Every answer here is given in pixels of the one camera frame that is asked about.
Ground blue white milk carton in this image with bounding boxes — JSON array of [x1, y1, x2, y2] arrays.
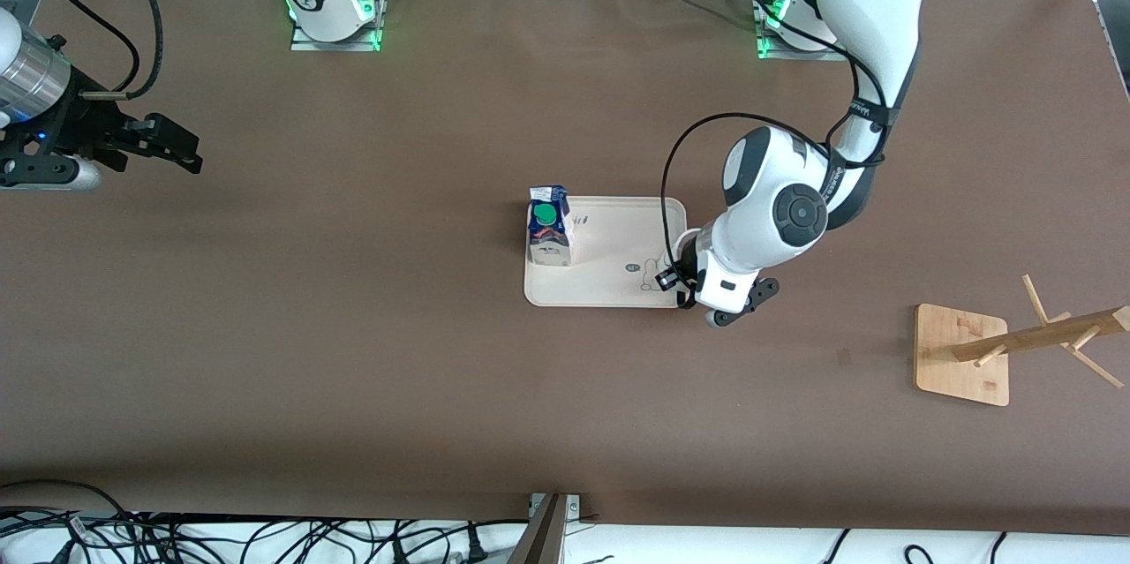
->
[[527, 185, 576, 268]]

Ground cream rabbit print tray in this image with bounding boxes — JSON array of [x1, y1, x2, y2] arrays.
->
[[524, 196, 689, 309]]

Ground grey aluminium beam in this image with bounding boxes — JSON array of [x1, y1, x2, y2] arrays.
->
[[508, 493, 568, 564]]

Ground wooden mug tree rack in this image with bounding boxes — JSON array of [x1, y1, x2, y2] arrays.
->
[[914, 274, 1130, 408]]

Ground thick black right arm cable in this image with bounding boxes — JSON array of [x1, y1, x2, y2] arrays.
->
[[79, 0, 164, 100]]

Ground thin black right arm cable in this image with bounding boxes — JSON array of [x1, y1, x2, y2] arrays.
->
[[46, 0, 144, 93]]

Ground metal corner bracket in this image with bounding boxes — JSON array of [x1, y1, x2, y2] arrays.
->
[[528, 492, 584, 521]]

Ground thick black curved floor cable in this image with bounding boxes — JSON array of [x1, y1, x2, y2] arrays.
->
[[0, 478, 129, 521]]

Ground long black floor cable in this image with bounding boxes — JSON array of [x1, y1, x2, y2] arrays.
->
[[128, 513, 531, 538]]

